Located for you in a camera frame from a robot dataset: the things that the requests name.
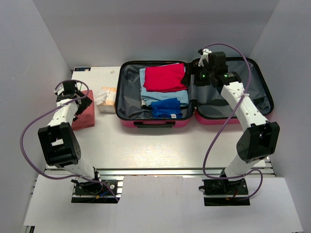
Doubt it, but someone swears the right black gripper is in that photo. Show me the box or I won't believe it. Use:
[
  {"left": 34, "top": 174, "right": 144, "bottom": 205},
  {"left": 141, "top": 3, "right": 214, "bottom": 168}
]
[{"left": 180, "top": 63, "right": 214, "bottom": 87}]

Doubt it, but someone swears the salmon pink garment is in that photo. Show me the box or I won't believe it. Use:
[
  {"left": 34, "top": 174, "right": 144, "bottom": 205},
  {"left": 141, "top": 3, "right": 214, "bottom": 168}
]
[{"left": 71, "top": 90, "right": 95, "bottom": 131}]

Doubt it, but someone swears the bright red garment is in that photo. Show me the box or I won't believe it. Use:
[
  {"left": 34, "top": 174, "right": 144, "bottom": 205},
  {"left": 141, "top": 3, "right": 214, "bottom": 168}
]
[{"left": 143, "top": 63, "right": 187, "bottom": 93}]

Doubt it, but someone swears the royal blue towel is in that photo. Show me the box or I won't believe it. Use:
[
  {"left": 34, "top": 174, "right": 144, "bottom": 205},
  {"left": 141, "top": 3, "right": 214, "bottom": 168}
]
[{"left": 151, "top": 98, "right": 183, "bottom": 119}]

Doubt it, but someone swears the light blue garment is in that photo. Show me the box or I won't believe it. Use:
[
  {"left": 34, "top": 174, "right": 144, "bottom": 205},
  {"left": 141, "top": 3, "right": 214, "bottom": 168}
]
[{"left": 139, "top": 68, "right": 189, "bottom": 107}]

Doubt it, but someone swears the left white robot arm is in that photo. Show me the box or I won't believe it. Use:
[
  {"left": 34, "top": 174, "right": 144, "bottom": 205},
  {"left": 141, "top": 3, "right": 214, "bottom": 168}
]
[{"left": 38, "top": 80, "right": 103, "bottom": 194}]

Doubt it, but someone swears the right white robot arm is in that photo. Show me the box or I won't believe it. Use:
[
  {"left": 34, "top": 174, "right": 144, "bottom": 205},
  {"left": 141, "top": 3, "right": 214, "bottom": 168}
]
[{"left": 182, "top": 49, "right": 280, "bottom": 194}]

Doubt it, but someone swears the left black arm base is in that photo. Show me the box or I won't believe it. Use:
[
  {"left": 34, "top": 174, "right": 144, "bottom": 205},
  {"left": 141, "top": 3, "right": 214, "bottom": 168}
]
[{"left": 71, "top": 172, "right": 120, "bottom": 204}]

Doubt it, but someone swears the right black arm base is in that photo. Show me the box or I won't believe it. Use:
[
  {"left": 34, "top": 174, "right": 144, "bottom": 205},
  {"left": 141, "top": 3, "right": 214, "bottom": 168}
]
[{"left": 198, "top": 179, "right": 250, "bottom": 207}]

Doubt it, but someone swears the orange tissue pack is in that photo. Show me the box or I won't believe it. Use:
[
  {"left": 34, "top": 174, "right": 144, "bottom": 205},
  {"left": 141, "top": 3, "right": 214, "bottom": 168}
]
[{"left": 94, "top": 87, "right": 117, "bottom": 114}]

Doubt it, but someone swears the blue label sticker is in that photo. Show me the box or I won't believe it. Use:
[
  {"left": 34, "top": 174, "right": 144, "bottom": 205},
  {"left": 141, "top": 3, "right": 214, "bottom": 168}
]
[{"left": 73, "top": 67, "right": 91, "bottom": 72}]

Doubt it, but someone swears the pink hard-shell suitcase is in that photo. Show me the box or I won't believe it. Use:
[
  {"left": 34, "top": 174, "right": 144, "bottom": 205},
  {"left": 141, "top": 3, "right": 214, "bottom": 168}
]
[{"left": 115, "top": 57, "right": 274, "bottom": 128}]

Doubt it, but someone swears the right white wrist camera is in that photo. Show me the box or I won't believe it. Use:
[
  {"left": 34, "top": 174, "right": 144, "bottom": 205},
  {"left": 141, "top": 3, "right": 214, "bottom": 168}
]
[{"left": 198, "top": 49, "right": 212, "bottom": 67}]

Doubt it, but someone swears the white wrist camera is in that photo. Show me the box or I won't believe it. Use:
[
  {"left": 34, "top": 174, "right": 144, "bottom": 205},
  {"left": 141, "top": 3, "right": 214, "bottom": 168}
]
[
  {"left": 54, "top": 82, "right": 63, "bottom": 96},
  {"left": 198, "top": 49, "right": 212, "bottom": 67}
]

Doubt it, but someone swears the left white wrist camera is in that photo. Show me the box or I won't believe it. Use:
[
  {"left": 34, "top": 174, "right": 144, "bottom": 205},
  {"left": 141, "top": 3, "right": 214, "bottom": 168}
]
[{"left": 54, "top": 82, "right": 63, "bottom": 96}]

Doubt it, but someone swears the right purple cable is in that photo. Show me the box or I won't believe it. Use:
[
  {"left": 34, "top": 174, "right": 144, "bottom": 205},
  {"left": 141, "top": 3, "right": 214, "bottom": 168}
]
[{"left": 200, "top": 43, "right": 264, "bottom": 199}]

